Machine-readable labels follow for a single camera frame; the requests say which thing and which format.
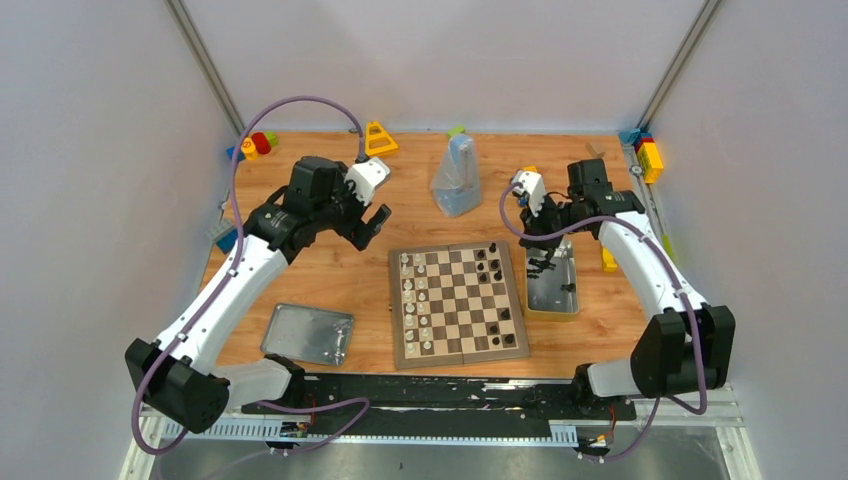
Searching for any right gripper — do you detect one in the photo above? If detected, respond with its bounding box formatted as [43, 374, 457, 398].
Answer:
[518, 193, 586, 252]

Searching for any silver metal tin box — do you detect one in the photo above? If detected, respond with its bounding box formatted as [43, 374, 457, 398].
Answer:
[524, 239, 579, 322]

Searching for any wooden chess board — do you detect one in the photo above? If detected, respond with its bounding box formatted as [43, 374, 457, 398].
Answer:
[388, 240, 530, 370]

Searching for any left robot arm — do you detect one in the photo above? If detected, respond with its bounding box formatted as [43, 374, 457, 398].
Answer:
[125, 156, 391, 433]

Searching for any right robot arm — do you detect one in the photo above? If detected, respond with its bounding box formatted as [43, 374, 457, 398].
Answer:
[508, 159, 736, 418]

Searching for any pile of black chess pieces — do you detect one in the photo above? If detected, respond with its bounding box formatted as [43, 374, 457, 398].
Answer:
[526, 247, 577, 294]

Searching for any small yellow block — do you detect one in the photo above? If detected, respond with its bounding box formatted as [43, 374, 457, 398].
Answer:
[601, 247, 618, 273]

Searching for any small wooden block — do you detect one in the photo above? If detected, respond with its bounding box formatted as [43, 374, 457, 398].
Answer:
[585, 142, 605, 159]

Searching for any yellow trapezoid toy block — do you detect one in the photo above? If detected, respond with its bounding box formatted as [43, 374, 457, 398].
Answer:
[365, 121, 399, 157]

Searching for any red cylinder block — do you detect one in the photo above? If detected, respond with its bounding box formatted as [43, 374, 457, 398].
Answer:
[251, 132, 272, 156]

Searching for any clear bubble wrap bag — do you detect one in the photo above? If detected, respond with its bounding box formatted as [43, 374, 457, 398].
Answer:
[430, 134, 482, 218]

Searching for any yellow cylinder block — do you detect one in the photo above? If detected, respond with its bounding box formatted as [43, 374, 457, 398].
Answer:
[240, 137, 260, 161]

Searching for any stacked coloured bricks corner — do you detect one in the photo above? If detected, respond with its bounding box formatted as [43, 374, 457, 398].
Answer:
[618, 129, 665, 185]

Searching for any blue lego brick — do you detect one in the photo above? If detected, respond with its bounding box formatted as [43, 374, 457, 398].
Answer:
[214, 227, 238, 254]

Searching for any grey lego brick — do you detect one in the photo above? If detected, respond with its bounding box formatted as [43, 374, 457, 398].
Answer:
[206, 218, 232, 242]

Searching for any green block behind bag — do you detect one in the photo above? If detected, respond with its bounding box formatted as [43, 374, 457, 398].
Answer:
[447, 125, 466, 139]

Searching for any silver tin lid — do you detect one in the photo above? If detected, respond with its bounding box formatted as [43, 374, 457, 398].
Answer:
[260, 303, 354, 367]

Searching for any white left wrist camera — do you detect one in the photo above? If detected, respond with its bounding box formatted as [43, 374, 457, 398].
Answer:
[345, 157, 391, 206]

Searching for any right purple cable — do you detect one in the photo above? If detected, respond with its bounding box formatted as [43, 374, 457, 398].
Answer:
[498, 183, 710, 463]

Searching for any purple cable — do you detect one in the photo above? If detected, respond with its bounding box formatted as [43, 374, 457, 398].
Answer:
[498, 183, 710, 463]
[130, 95, 371, 458]

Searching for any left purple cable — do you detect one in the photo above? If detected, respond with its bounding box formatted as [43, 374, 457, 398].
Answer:
[130, 95, 371, 458]

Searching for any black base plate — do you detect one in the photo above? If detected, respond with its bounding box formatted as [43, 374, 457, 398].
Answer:
[272, 373, 637, 422]

